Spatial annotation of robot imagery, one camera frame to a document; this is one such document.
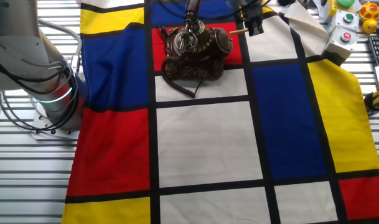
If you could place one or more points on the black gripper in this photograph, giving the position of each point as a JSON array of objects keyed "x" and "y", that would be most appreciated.
[{"x": 253, "y": 12}]

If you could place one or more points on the short wooden stick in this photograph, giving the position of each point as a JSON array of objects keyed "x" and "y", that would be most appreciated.
[{"x": 238, "y": 31}]

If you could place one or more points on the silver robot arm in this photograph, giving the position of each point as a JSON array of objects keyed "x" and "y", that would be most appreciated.
[{"x": 15, "y": 62}]

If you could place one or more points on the brass and red phone handset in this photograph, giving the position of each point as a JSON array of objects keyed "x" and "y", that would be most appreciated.
[{"x": 192, "y": 7}]

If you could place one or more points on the antique rotary phone base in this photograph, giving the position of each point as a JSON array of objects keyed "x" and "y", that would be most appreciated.
[{"x": 192, "y": 67}]

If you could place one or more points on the yellow box with green button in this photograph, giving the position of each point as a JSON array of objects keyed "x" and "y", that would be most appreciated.
[{"x": 334, "y": 9}]

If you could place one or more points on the grey box with green button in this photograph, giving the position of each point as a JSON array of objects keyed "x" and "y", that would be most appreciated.
[{"x": 338, "y": 21}]

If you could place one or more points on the grey box with red button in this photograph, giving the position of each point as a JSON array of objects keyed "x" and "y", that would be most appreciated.
[{"x": 338, "y": 46}]

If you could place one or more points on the orange and yellow toy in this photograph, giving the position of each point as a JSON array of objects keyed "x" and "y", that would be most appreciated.
[{"x": 369, "y": 12}]

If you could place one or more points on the colour block tablecloth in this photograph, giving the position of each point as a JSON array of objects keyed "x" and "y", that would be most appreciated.
[{"x": 208, "y": 143}]

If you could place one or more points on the yellow and black clamp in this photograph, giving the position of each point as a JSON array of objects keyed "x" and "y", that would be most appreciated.
[{"x": 374, "y": 101}]

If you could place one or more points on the wrist camera with silver bracket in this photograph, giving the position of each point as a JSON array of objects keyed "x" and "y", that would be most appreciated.
[{"x": 287, "y": 2}]

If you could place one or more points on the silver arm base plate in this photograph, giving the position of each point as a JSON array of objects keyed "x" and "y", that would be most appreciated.
[{"x": 41, "y": 130}]

